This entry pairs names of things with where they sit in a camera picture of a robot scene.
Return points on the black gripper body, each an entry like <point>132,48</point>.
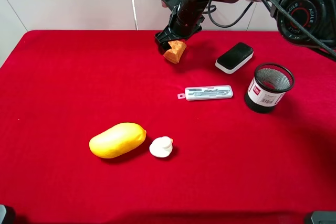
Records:
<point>183,24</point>

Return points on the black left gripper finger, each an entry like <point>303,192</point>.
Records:
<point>163,47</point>

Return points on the orange waffle bread piece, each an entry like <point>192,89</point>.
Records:
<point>174,54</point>

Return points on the grey clear tool case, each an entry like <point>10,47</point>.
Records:
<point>206,93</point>

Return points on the black white board eraser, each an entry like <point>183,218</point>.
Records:
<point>234,58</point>

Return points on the white rubber duck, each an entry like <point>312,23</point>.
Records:
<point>161,147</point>

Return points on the yellow mango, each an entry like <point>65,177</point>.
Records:
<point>118,140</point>

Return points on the red table cloth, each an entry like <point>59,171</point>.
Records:
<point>229,164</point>

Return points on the black mesh pen holder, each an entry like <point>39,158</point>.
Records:
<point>270,83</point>

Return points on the dark base part right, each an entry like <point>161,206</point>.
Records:
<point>320,217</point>

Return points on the dark base part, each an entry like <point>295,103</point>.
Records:
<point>320,217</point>
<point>7,215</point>

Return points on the dark base part left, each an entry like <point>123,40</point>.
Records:
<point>7,215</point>

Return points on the white vertical wall pole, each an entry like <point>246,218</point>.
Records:
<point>134,15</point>

